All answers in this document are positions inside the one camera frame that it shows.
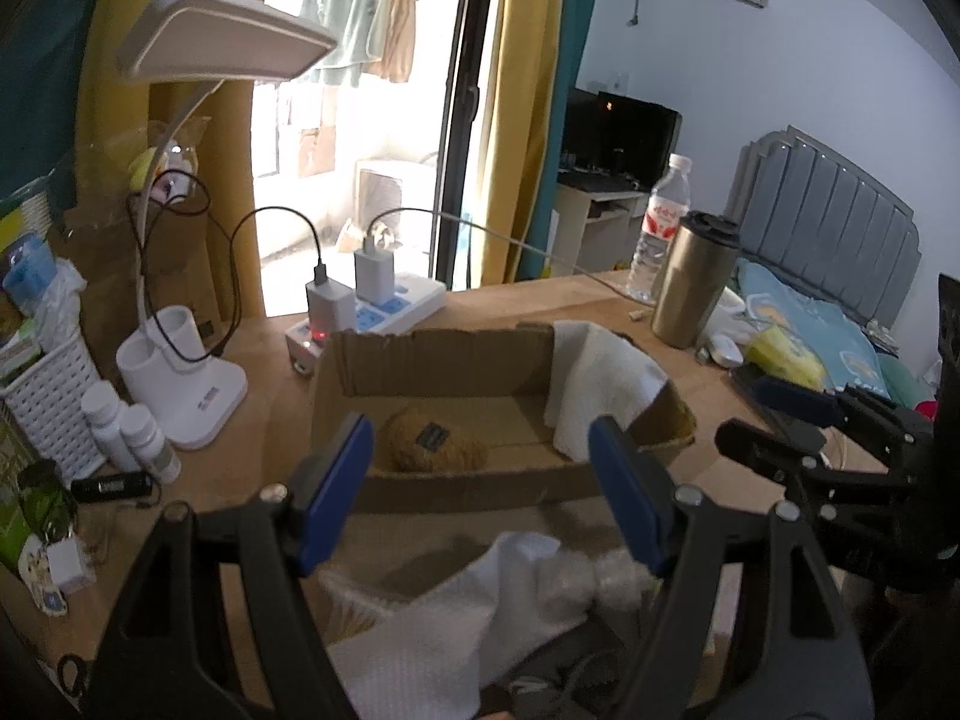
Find white computer desk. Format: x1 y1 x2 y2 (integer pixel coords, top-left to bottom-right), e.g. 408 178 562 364
551 172 650 275

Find green packet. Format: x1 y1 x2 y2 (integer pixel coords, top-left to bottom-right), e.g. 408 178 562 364
0 420 50 575

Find clear bag of pastel candy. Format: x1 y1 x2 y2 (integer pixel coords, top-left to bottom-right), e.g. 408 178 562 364
127 116 212 207

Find white plastic basket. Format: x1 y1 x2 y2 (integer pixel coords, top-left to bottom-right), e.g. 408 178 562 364
0 334 106 481

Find white desk lamp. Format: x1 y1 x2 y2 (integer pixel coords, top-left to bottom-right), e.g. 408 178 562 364
114 0 338 451

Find hanging beige shirt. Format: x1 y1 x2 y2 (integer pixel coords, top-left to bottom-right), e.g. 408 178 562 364
367 0 430 83

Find white power strip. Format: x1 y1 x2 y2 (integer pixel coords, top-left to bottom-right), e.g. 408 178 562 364
285 275 445 376

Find hanging green shirt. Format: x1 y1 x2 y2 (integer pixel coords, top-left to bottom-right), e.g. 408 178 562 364
300 0 395 87

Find black monitor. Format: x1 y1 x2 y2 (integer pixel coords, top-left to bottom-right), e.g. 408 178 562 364
561 88 682 190

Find teal curtain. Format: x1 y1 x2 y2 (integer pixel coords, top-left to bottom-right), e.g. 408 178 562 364
540 0 601 182
0 0 113 196

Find grey padded headboard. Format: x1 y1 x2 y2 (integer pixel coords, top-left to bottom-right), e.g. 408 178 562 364
724 127 923 331

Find blue pack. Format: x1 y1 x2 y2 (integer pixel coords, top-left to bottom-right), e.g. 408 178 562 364
4 235 59 310

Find brown cardboard box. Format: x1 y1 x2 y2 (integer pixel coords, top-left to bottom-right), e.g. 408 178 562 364
310 321 698 518

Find white waffle towel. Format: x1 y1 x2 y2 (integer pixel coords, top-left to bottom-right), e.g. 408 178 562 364
315 531 601 720

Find black sliding door frame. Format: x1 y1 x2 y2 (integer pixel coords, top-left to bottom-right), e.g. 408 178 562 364
431 0 503 293

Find white charger with black cable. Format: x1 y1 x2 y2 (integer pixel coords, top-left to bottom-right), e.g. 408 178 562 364
305 281 355 350

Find small white bottle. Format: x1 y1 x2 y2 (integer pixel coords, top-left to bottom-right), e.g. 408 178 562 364
81 382 132 470
120 405 182 485

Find black charging cable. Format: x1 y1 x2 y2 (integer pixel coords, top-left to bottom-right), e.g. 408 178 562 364
137 169 329 365

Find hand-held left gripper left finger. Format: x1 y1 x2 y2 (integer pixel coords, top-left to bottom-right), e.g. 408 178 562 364
88 412 376 720

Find small black device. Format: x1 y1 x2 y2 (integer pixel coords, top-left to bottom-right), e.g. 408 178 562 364
71 471 151 503

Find blue printed bedding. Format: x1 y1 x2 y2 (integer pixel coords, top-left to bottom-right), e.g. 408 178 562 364
731 259 938 406

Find brown plush toy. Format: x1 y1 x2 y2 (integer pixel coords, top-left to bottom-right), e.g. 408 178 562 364
385 405 488 473

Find white outdoor unit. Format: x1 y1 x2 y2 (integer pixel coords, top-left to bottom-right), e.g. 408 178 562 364
356 161 437 227

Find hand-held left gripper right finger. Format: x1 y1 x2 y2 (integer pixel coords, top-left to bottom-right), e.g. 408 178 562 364
587 415 875 720

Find yellow tissue pack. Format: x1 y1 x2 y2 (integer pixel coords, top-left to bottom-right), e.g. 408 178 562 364
746 330 826 391

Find yellow curtain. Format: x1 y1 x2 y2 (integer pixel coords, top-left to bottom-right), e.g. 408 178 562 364
75 0 280 316
480 0 575 286

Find brown cardboard carton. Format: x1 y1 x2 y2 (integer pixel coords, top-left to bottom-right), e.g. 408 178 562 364
60 187 226 350

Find white plastic container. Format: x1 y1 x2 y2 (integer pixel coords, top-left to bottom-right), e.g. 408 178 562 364
709 291 753 332

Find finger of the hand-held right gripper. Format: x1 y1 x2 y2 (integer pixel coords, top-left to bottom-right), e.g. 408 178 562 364
752 373 935 460
715 420 895 505

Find white smooth towel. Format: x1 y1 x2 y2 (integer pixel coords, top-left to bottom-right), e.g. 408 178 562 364
541 320 671 460

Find clear bag of white cotton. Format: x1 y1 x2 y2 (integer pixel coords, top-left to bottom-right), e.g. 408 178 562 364
555 546 659 610

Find steel tumbler black lid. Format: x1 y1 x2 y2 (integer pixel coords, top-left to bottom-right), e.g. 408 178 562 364
649 210 742 350

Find crumpled white plastic bag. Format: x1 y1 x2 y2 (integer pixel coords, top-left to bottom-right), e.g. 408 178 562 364
34 261 87 350

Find clear water bottle red label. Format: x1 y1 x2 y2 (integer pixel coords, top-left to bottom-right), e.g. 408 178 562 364
626 154 692 305

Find black scissors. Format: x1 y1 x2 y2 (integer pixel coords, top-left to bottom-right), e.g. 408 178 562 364
54 652 92 712

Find small white box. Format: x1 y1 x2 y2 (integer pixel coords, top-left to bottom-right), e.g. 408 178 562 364
45 540 96 595

